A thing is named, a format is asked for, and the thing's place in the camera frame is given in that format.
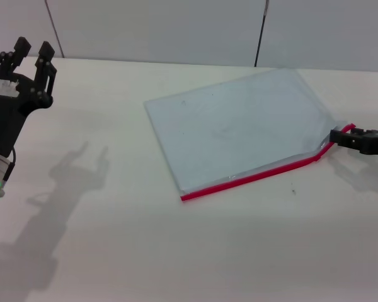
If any clear document bag red zipper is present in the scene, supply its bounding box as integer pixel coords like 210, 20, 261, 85
144, 67, 357, 203

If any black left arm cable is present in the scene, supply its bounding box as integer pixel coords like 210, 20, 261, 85
3, 147, 18, 189

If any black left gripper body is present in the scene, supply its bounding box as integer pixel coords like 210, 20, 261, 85
0, 72, 36, 159

